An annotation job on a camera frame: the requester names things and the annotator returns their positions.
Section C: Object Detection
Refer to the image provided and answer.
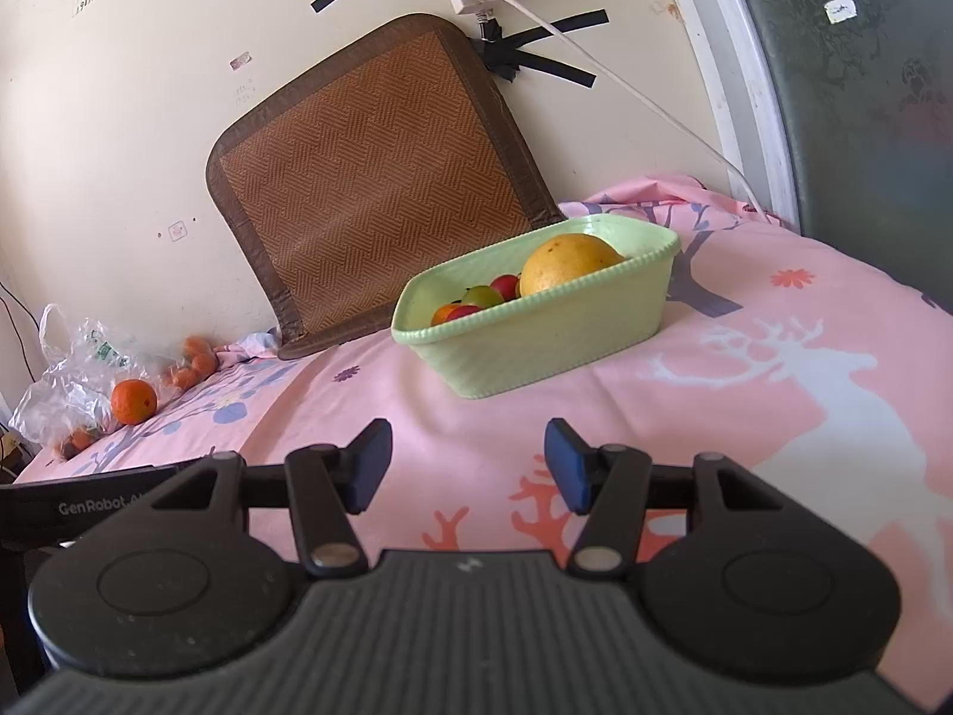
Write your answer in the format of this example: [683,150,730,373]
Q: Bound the pink deer print bedsheet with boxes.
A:
[15,175,953,715]

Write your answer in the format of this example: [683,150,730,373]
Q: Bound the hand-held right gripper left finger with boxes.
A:
[152,418,393,576]

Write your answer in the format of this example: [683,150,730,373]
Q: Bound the orange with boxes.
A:
[111,380,159,425]

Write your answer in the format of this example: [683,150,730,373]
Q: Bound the clear plastic bag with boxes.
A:
[9,304,161,459]

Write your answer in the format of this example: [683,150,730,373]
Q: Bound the long white cable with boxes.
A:
[428,0,768,219]

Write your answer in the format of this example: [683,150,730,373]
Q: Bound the window with white frame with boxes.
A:
[666,0,953,314]

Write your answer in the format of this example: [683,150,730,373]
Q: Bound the yellow pomelo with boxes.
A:
[519,233,625,297]

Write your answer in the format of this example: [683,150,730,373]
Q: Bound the brown woven mat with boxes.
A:
[206,13,567,360]

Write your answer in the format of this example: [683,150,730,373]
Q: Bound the crossed black tape strips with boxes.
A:
[476,9,610,88]

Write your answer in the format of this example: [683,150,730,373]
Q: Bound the thin black cable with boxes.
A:
[0,279,38,381]

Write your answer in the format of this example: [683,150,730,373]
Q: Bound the light green plastic basin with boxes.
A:
[391,213,682,398]

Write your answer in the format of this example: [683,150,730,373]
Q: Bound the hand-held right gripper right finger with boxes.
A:
[543,418,794,576]

